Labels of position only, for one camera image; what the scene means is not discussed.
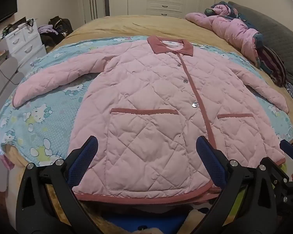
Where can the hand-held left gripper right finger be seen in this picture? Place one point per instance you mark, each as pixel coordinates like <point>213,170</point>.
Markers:
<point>210,156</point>

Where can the purple clothes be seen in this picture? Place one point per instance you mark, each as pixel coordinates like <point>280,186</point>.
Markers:
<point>47,29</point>

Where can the tan bed sheet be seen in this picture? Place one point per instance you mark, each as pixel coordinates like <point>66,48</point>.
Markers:
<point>136,25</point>

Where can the dark striped cloth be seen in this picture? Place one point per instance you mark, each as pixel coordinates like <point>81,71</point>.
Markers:
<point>274,65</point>

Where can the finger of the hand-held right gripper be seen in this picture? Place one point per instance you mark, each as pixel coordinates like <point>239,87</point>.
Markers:
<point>287,147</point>

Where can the grey quilted headboard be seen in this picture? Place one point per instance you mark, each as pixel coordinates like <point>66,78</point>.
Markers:
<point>280,34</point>

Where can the pink quilted jacket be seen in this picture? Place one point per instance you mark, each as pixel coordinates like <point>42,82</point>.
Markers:
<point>149,97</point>

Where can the white door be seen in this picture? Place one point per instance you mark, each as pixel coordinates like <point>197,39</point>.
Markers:
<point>95,4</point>

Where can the white drawer chest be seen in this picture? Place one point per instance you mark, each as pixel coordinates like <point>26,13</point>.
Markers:
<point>26,42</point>

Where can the blue cartoon printed blanket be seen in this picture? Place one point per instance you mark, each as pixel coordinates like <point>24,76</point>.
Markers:
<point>39,117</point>

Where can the black bag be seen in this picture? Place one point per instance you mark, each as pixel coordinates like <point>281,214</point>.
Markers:
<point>61,25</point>

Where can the grey chair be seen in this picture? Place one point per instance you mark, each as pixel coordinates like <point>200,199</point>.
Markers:
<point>2,87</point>

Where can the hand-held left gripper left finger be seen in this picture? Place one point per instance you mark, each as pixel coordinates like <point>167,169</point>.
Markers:
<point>85,154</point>

